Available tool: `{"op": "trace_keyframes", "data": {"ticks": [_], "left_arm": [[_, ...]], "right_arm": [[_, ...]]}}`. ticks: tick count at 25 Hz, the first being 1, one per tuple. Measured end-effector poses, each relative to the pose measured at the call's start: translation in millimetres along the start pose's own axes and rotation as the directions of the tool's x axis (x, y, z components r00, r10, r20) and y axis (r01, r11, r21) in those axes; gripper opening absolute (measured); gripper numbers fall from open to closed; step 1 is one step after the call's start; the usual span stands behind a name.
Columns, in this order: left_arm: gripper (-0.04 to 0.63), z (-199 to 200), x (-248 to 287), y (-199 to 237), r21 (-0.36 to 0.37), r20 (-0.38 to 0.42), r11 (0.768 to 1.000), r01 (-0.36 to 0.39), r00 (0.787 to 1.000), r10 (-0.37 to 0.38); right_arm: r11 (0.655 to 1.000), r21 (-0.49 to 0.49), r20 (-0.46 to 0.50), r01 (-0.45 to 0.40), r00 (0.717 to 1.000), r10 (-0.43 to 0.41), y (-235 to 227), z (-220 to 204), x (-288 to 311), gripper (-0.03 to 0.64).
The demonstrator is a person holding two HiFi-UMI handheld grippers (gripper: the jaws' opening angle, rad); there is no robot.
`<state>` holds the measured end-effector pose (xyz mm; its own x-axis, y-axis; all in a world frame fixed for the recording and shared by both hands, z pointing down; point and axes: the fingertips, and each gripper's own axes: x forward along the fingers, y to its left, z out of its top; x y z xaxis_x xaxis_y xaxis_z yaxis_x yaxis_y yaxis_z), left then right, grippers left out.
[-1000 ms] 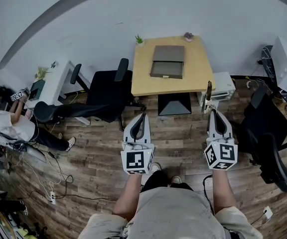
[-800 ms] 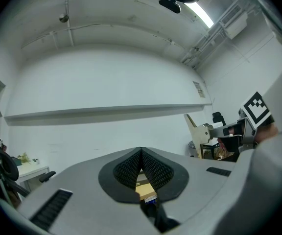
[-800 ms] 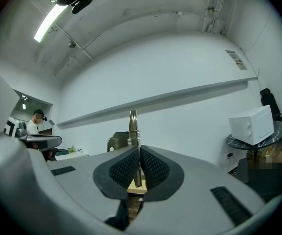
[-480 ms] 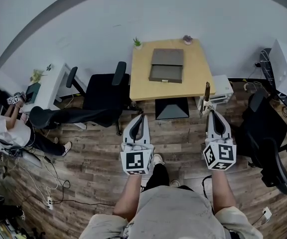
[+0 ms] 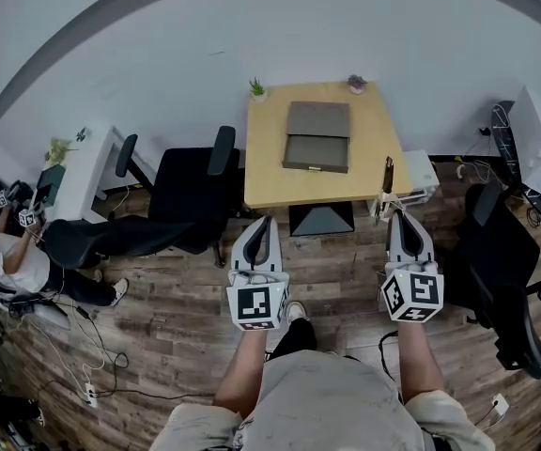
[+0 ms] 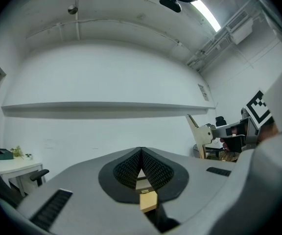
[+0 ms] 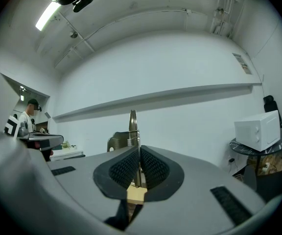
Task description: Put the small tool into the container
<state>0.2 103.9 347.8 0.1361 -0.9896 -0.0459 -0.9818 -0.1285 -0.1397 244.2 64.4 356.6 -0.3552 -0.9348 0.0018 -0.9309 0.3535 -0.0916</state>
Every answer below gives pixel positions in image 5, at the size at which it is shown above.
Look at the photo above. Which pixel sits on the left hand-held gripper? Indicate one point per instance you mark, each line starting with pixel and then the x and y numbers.
pixel 256 301

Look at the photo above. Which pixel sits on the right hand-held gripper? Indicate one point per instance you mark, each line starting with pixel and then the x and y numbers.
pixel 413 294

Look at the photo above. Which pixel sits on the grey drawer box container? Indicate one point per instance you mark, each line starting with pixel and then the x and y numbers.
pixel 317 134

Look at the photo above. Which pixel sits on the person's right forearm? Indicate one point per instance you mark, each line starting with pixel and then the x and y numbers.
pixel 418 360

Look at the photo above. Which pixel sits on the person's left forearm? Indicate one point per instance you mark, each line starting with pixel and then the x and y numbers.
pixel 244 364

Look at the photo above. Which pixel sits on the small white cabinet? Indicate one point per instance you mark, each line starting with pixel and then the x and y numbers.
pixel 423 176

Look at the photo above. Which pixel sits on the black table base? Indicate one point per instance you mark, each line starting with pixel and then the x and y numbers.
pixel 322 219

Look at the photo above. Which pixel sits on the person's white shoe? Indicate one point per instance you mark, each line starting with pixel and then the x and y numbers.
pixel 296 310

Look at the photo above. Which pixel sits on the black office chair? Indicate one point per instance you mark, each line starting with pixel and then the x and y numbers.
pixel 500 270
pixel 176 191

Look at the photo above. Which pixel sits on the person's black trouser leg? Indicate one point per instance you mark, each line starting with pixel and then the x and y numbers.
pixel 296 338

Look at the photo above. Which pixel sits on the black marbled round table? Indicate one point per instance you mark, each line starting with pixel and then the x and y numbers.
pixel 507 144

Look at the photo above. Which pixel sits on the green potted plant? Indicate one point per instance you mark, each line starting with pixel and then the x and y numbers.
pixel 258 89

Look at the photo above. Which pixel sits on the large white box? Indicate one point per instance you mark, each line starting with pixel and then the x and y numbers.
pixel 540 144

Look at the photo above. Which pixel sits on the purple potted succulent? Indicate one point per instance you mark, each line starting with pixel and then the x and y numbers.
pixel 357 83

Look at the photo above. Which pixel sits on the person's grey shirt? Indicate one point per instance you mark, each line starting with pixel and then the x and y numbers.
pixel 327 407

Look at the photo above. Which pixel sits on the white desk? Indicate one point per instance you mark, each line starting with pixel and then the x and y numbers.
pixel 87 176

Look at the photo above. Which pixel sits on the small dark figurine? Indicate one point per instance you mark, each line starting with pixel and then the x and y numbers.
pixel 81 135

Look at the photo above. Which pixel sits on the dark green box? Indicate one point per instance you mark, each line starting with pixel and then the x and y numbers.
pixel 51 183

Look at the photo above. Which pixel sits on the leafy potted plant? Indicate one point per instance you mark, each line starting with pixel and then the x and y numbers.
pixel 58 150

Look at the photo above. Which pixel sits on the white power strip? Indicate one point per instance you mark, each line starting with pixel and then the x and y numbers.
pixel 90 394

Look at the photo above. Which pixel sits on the white wall plug adapter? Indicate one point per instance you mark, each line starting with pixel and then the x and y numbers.
pixel 500 403

